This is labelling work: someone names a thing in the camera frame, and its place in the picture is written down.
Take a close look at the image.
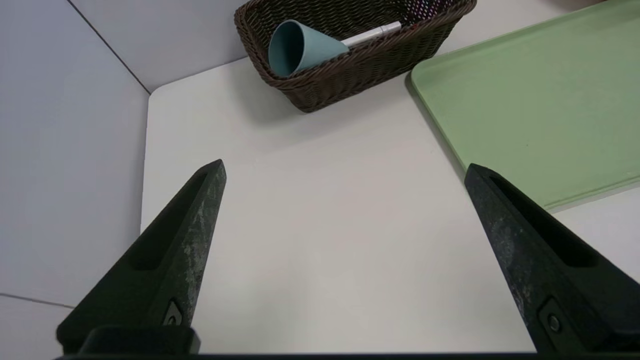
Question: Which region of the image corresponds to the blue-grey plastic cup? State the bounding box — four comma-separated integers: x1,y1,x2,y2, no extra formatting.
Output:
267,19,350,79

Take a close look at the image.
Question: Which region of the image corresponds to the white marker pen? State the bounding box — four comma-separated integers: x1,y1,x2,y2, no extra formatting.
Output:
341,21,403,49

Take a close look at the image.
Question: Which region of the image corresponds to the light green plastic tray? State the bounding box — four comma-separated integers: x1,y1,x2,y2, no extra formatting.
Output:
410,0,640,212

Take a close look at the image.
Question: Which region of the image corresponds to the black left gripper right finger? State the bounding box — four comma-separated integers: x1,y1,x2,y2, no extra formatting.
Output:
463,163,640,355

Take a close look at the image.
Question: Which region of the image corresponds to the dark brown wicker basket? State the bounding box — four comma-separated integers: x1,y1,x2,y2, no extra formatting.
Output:
233,0,478,114

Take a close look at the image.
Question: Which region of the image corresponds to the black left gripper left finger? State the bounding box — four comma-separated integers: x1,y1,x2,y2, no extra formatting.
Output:
56,159,227,355

